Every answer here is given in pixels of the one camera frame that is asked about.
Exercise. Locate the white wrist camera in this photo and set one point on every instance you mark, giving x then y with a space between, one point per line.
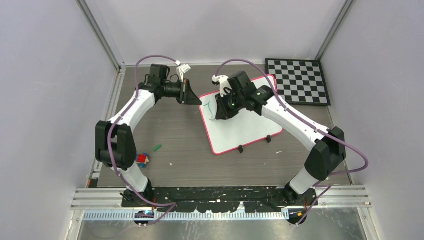
223 83
182 69

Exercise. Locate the black white chessboard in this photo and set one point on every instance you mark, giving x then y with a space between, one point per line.
299 82

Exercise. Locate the blue red toy car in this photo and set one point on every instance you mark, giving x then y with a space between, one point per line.
142 160

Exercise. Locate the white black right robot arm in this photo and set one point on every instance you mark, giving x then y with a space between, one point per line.
325 146

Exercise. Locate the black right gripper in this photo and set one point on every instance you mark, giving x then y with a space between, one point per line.
223 112

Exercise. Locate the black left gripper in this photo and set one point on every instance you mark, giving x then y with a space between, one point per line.
187 95

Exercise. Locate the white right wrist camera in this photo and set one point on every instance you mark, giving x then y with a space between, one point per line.
223 83

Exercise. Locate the pink framed whiteboard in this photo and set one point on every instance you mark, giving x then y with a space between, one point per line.
244 129

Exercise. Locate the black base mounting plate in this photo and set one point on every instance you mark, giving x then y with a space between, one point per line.
228 199

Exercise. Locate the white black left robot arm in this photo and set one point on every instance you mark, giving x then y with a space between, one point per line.
114 141

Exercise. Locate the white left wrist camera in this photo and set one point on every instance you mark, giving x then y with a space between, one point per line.
182 69

